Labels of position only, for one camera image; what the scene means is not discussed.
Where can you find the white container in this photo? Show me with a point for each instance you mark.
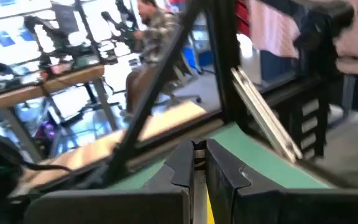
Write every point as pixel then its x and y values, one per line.
pixel 249 59

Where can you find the black slotted rack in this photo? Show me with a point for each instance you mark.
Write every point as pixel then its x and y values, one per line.
pixel 292 109

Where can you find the person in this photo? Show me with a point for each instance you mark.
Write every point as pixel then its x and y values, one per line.
pixel 157 34

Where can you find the black metal table frame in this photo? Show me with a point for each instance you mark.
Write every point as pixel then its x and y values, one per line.
pixel 225 62

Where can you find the blue bin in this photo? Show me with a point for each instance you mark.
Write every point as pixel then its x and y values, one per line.
pixel 204 57

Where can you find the wooden workbench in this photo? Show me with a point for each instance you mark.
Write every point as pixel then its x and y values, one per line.
pixel 73 76

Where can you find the grey crayon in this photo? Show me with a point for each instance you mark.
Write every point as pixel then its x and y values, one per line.
pixel 200 199

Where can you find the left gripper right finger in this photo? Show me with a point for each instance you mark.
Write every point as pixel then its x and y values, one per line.
pixel 259 205

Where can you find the aluminium extrusion bars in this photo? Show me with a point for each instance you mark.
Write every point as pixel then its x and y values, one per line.
pixel 266 115

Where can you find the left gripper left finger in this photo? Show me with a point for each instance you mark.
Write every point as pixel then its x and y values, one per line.
pixel 135 205

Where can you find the green table mat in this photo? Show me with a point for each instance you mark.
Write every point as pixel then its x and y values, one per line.
pixel 259 161

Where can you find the pink cloth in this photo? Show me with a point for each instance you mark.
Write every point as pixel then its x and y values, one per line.
pixel 272 28

